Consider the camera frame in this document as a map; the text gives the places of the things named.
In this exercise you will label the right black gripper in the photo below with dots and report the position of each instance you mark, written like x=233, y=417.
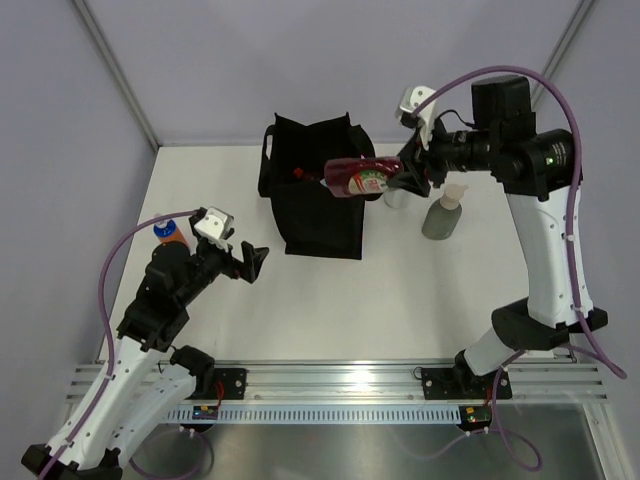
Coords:
x=411, y=182

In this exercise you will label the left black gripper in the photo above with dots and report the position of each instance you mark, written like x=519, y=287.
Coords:
x=247, y=270

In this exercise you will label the dark red Fairy bottle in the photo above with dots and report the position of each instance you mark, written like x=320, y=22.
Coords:
x=350, y=177

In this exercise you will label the grey-green pump bottle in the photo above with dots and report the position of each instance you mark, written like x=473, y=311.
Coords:
x=444, y=214

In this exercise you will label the orange bottle blue cap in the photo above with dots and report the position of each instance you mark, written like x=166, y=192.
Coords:
x=167, y=231

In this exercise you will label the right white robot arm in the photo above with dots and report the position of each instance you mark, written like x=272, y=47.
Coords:
x=542, y=188

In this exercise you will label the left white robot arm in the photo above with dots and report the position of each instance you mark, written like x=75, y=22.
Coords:
x=114, y=419

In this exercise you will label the black canvas tote bag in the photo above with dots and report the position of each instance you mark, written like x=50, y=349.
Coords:
x=310, y=220

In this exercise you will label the silver metal bottle white cap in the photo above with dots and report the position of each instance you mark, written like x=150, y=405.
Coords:
x=396, y=198

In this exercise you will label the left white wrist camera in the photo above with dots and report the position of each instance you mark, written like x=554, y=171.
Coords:
x=214, y=225

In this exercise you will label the white slotted cable duct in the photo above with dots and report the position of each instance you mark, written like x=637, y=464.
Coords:
x=314, y=415

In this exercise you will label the right aluminium frame post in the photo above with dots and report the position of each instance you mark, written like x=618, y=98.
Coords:
x=546, y=34

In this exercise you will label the aluminium frame post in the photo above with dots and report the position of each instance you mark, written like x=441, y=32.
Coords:
x=546, y=34
x=98, y=40

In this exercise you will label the aluminium mounting rail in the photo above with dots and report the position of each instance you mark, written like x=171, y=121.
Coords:
x=559, y=381

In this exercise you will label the left aluminium frame post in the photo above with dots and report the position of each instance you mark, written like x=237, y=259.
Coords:
x=98, y=40

